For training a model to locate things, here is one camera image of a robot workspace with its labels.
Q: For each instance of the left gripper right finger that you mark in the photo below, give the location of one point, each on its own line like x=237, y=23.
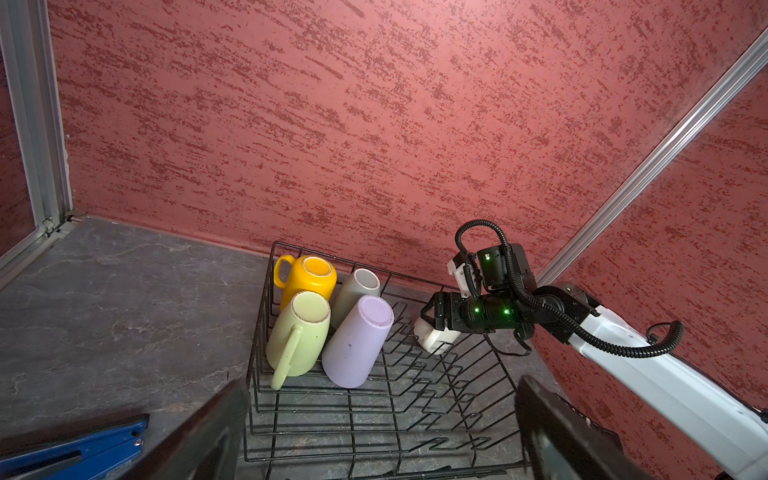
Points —
x=560, y=444

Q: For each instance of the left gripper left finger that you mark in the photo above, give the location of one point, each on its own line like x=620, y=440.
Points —
x=206, y=445

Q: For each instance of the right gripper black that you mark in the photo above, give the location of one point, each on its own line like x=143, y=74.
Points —
x=476, y=315

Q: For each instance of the red inside white mug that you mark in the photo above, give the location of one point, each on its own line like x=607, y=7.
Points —
x=434, y=341

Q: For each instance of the grey white mug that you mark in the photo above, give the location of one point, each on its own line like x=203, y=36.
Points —
x=360, y=283

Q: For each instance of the lilac plastic cup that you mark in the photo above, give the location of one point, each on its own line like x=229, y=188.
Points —
x=349, y=356

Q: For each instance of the yellow mug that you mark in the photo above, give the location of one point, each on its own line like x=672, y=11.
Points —
x=307, y=273

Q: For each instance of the pale green mug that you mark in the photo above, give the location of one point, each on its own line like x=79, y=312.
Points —
x=298, y=337

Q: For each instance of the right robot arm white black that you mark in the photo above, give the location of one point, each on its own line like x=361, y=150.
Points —
x=497, y=291

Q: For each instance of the blue black tool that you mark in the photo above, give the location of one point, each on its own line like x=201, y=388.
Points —
x=89, y=451

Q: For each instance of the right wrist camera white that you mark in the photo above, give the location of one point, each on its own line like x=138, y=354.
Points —
x=463, y=268

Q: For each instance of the black wire dish rack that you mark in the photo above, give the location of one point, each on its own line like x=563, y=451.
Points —
x=419, y=415

